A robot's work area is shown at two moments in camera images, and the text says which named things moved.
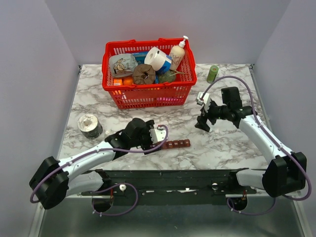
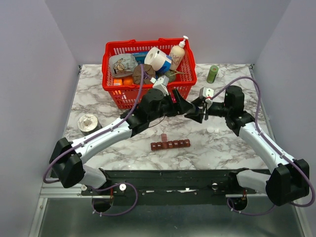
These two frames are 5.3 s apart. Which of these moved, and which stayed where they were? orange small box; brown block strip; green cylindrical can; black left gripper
Moved: black left gripper
Stayed: orange small box; green cylindrical can; brown block strip
